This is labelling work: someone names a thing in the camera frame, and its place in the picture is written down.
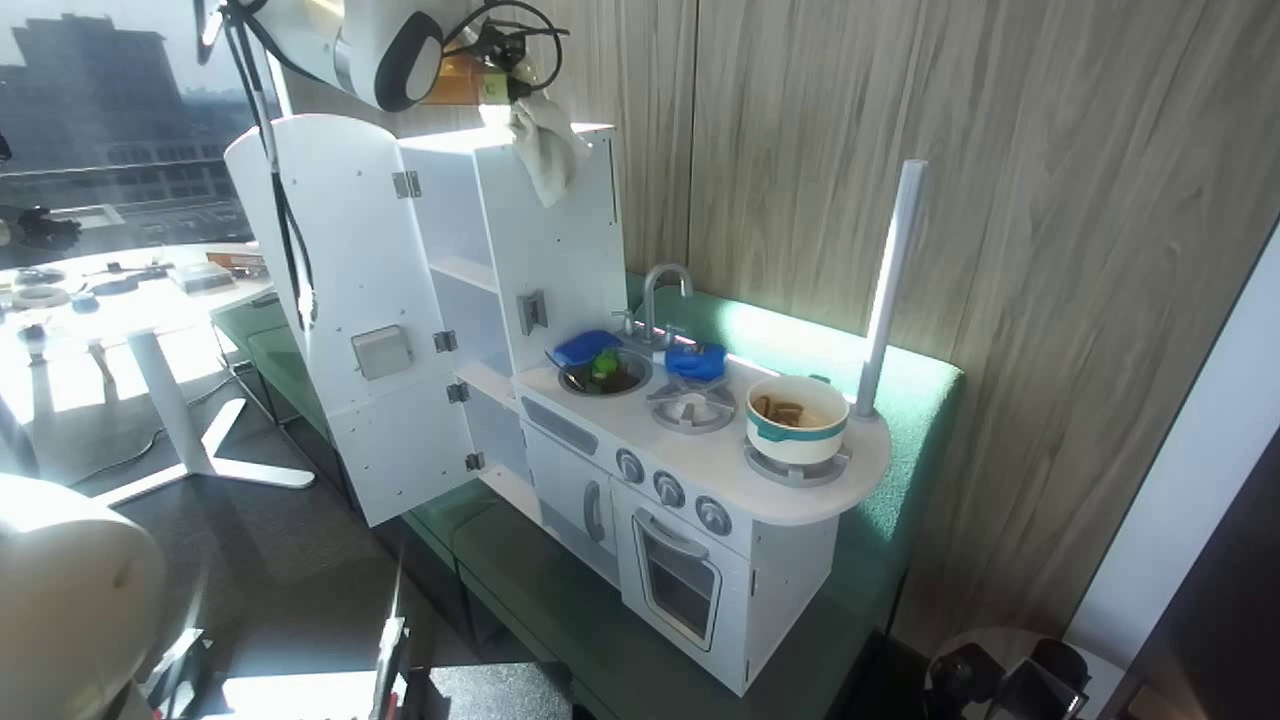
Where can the white cabinet door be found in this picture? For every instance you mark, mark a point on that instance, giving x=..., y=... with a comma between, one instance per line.
x=350, y=270

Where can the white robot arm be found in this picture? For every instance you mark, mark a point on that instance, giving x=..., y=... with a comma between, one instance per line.
x=381, y=53

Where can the white upright post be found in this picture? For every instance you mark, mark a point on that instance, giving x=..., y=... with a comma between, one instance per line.
x=899, y=239

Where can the white toy stove unit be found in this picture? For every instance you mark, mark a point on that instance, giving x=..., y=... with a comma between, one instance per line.
x=705, y=541

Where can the white toy kitchen cabinet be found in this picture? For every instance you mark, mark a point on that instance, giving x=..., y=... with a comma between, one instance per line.
x=512, y=273

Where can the blue cloth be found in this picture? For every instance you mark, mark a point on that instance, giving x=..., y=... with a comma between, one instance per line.
x=692, y=361

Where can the green mat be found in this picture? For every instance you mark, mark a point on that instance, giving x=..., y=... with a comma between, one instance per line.
x=618, y=666

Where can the silver stove burner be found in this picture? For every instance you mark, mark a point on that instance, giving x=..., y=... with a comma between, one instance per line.
x=692, y=406

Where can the white table with legs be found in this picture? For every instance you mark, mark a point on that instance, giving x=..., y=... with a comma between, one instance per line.
x=124, y=323

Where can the white green toy pot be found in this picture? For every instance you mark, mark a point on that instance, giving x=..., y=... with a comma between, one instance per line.
x=792, y=422

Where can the silver toy faucet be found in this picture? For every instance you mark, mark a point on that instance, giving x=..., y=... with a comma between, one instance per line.
x=649, y=299

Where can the white terry towel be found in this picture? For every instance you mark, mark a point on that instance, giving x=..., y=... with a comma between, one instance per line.
x=546, y=144

